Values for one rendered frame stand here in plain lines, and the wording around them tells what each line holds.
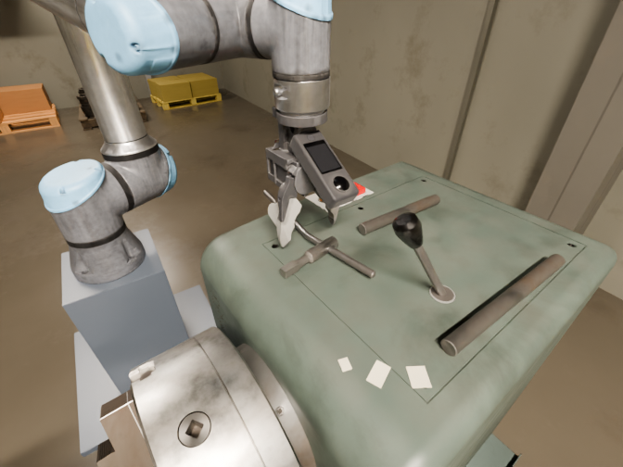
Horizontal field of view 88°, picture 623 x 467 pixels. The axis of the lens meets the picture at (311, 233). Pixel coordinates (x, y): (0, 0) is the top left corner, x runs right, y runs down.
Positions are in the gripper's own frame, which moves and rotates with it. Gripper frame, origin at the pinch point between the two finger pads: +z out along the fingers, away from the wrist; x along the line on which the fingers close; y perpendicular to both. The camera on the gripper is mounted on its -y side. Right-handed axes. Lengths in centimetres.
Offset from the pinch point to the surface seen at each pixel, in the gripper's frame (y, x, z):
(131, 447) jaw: -9.2, 34.6, 11.5
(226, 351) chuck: -9.3, 20.9, 4.2
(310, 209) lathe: 9.2, -6.7, 2.3
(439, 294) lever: -21.1, -6.9, 1.6
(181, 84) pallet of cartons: 595, -164, 90
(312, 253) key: -4.2, 2.9, 0.2
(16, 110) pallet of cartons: 653, 77, 107
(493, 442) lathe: -36, -40, 74
